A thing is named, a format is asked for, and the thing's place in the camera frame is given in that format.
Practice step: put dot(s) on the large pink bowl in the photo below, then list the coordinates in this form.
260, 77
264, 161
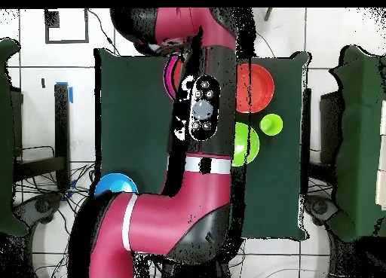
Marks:
168, 79

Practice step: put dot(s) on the red-orange bowl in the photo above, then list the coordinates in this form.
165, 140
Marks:
178, 71
261, 88

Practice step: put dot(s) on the light green cup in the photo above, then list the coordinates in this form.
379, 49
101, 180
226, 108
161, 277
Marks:
270, 124

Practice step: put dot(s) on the light blue bowl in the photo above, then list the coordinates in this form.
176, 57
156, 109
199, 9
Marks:
116, 183

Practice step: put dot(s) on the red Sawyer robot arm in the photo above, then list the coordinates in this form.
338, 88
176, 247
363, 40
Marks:
169, 217

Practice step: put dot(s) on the white box stack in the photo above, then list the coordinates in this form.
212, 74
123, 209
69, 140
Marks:
382, 184

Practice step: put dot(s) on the green bowl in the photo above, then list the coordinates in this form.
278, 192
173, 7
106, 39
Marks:
241, 145

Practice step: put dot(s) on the dark green table cloth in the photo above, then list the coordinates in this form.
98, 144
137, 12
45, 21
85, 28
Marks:
135, 124

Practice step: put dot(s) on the black metal stand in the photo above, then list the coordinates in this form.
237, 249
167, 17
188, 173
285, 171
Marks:
61, 133

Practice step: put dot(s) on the blue tape strip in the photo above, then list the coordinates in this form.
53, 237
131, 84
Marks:
71, 94

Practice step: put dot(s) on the grey tripod leg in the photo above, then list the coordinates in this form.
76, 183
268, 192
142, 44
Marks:
268, 14

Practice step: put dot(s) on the green clothed side table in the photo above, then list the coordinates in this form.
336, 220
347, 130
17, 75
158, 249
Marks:
359, 139
6, 139

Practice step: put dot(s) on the black pedestal foot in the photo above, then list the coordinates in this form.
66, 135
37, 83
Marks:
42, 205
321, 208

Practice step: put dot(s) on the black square floor frame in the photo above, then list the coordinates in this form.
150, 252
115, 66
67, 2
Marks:
87, 25

